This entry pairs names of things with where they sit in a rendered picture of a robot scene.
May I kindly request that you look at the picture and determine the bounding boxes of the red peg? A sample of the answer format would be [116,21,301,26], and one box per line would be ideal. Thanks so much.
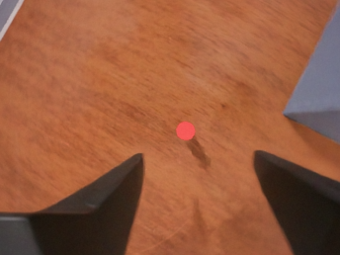
[177,123,195,140]

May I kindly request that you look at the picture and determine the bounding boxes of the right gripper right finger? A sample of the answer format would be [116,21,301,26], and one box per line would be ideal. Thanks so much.
[250,150,340,255]

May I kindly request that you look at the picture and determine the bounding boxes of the dark grey open box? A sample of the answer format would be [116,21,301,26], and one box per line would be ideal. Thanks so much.
[284,8,340,146]

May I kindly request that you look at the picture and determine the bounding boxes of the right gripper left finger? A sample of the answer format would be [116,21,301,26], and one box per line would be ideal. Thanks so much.
[0,153,147,255]

